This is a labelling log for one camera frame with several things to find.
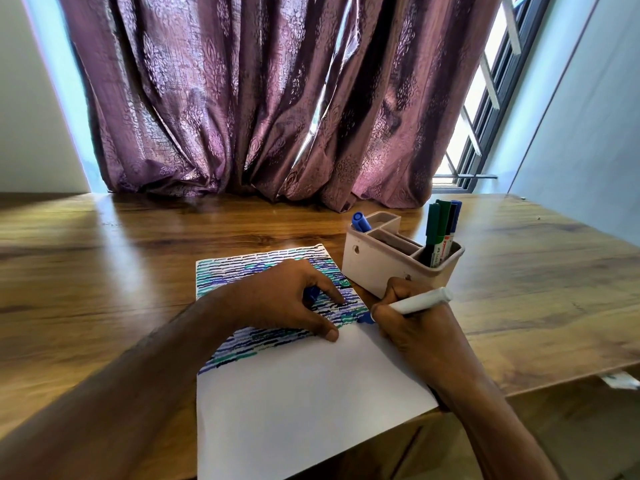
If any white marker with blue tip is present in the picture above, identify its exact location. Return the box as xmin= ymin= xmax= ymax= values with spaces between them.
xmin=357 ymin=287 xmax=454 ymax=326

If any dark window frame with grille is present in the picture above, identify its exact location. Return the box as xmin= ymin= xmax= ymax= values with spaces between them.
xmin=432 ymin=0 xmax=554 ymax=194

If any person's left forearm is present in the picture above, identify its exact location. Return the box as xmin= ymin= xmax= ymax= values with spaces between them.
xmin=0 ymin=289 xmax=241 ymax=480

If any person's left hand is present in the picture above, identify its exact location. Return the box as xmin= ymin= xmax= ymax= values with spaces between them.
xmin=227 ymin=259 xmax=348 ymax=343

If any green capped marker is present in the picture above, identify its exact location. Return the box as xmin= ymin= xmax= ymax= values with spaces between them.
xmin=423 ymin=203 xmax=442 ymax=268
xmin=434 ymin=198 xmax=452 ymax=268

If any person's right hand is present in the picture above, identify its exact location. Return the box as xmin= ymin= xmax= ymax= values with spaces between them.
xmin=370 ymin=277 xmax=487 ymax=396

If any person's right forearm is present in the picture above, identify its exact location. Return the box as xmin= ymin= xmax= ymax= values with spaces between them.
xmin=429 ymin=374 xmax=560 ymax=480

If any purple patterned curtain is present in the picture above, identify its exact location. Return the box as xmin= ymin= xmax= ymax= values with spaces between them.
xmin=56 ymin=0 xmax=502 ymax=213

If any black capped marker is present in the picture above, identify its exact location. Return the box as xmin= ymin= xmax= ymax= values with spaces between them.
xmin=444 ymin=203 xmax=458 ymax=258

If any white paper with coloured dashes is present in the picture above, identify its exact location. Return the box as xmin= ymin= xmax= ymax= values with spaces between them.
xmin=195 ymin=244 xmax=440 ymax=480

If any beige plastic pen holder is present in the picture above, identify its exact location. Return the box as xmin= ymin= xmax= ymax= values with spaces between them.
xmin=342 ymin=211 xmax=466 ymax=299

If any white paper scrap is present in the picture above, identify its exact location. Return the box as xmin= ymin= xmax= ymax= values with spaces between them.
xmin=599 ymin=371 xmax=640 ymax=391

